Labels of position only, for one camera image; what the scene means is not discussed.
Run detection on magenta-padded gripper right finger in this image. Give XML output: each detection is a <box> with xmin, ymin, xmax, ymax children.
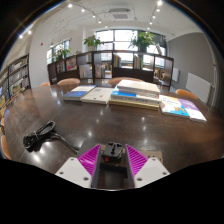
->
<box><xmin>124</xmin><ymin>143</ymin><xmax>171</xmax><ymax>189</ymax></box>

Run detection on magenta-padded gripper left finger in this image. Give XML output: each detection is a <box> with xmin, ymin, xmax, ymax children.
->
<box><xmin>54</xmin><ymin>143</ymin><xmax>103</xmax><ymax>189</ymax></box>

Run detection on black charger block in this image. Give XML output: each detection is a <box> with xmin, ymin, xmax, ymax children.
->
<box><xmin>101</xmin><ymin>141</ymin><xmax>125</xmax><ymax>163</ymax></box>

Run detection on tan hardcover book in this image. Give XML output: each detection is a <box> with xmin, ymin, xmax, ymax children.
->
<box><xmin>108</xmin><ymin>98</ymin><xmax>161</xmax><ymax>111</ymax></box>

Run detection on colourful illustrated book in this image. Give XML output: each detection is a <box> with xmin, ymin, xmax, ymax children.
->
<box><xmin>159</xmin><ymin>94</ymin><xmax>191</xmax><ymax>118</ymax></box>

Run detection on flat white book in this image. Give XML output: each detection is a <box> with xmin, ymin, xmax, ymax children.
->
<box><xmin>80</xmin><ymin>86</ymin><xmax>115</xmax><ymax>105</ymax></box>

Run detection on blue and white book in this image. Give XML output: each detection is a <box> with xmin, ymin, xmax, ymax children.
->
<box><xmin>110</xmin><ymin>90</ymin><xmax>161</xmax><ymax>105</ymax></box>

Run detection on thick white book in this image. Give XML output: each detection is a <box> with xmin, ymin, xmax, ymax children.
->
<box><xmin>116</xmin><ymin>79</ymin><xmax>162</xmax><ymax>100</ymax></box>

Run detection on orange chairs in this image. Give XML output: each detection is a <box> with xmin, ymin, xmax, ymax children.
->
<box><xmin>0</xmin><ymin>77</ymin><xmax>201</xmax><ymax>161</ymax></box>

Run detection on dark open divider shelf unit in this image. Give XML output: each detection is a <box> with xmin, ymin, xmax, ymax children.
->
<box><xmin>47</xmin><ymin>49</ymin><xmax>175</xmax><ymax>89</ymax></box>

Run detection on small leafy potted plant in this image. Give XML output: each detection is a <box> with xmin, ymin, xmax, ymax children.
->
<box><xmin>53</xmin><ymin>46</ymin><xmax>72</xmax><ymax>62</ymax></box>

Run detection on large leafy potted plant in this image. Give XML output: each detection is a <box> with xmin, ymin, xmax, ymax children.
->
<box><xmin>129</xmin><ymin>31</ymin><xmax>157</xmax><ymax>53</ymax></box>

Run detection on medium leafy potted plant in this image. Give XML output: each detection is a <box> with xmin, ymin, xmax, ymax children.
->
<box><xmin>83</xmin><ymin>34</ymin><xmax>105</xmax><ymax>51</ymax></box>

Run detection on ceiling air conditioner unit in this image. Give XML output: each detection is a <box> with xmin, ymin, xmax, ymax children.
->
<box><xmin>109</xmin><ymin>8</ymin><xmax>133</xmax><ymax>21</ymax></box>

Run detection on ceiling track spotlights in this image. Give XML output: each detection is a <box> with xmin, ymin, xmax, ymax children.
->
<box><xmin>18</xmin><ymin>0</ymin><xmax>164</xmax><ymax>39</ymax></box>

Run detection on black coiled power cable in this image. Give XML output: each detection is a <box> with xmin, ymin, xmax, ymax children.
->
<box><xmin>22</xmin><ymin>120</ymin><xmax>81</xmax><ymax>155</ymax></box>

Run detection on large white wall radiator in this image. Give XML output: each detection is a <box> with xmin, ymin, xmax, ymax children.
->
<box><xmin>185</xmin><ymin>72</ymin><xmax>213</xmax><ymax>104</ymax></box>

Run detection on small white wall radiator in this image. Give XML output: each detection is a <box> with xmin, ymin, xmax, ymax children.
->
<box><xmin>171</xmin><ymin>67</ymin><xmax>181</xmax><ymax>83</ymax></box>

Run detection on tall wall bookshelf unit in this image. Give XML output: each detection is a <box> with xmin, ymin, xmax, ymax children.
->
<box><xmin>0</xmin><ymin>53</ymin><xmax>32</xmax><ymax>111</ymax></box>

